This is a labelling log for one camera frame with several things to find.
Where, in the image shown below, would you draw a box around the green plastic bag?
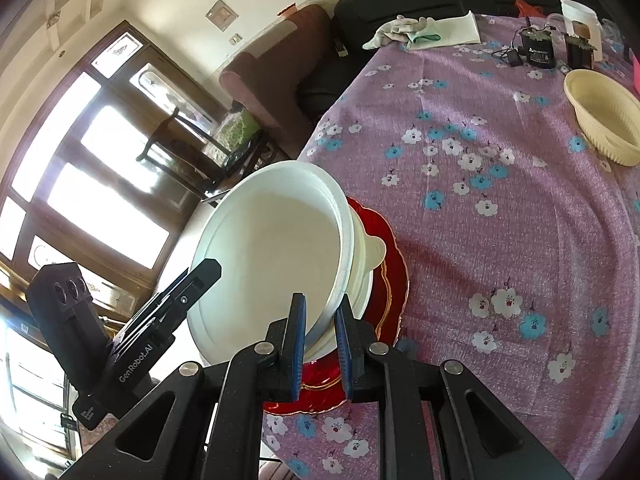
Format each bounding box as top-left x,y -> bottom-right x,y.
212,110 -> 261,153

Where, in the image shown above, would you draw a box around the cream plastic bowl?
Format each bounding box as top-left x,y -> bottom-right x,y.
563,69 -> 640,167

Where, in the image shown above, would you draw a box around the dark small box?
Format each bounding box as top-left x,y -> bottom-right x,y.
565,32 -> 596,71

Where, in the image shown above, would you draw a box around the white box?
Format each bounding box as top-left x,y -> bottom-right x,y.
560,0 -> 601,43

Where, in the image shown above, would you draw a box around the dark wooden chair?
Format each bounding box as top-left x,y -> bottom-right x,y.
136,107 -> 271,206

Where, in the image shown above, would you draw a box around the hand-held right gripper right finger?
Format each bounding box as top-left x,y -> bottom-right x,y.
334,305 -> 576,480

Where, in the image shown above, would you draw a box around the brown armchair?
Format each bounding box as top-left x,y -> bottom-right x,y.
220,4 -> 336,143

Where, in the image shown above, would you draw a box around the wooden glass door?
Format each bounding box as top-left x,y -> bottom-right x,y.
0,20 -> 231,480

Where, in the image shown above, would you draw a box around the large red glass plate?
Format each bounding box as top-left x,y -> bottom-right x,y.
262,196 -> 412,416

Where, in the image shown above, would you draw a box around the black sofa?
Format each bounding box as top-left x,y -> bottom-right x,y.
297,0 -> 566,121

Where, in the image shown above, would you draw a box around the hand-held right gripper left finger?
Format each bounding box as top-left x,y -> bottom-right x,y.
57,292 -> 307,480

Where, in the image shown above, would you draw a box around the large white plastic bowl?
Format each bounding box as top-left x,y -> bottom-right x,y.
189,160 -> 357,366

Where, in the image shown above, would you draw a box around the white gloves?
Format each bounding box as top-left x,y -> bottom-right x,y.
362,16 -> 443,51

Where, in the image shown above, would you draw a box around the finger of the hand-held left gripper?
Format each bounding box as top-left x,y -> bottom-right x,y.
112,258 -> 222,348

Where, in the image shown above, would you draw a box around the small wall frame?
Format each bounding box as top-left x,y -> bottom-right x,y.
206,0 -> 236,26

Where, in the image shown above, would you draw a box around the white bowl with tab handle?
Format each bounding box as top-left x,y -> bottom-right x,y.
305,205 -> 388,361

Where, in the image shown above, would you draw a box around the purple floral tablecloth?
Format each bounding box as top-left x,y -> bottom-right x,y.
260,12 -> 640,480

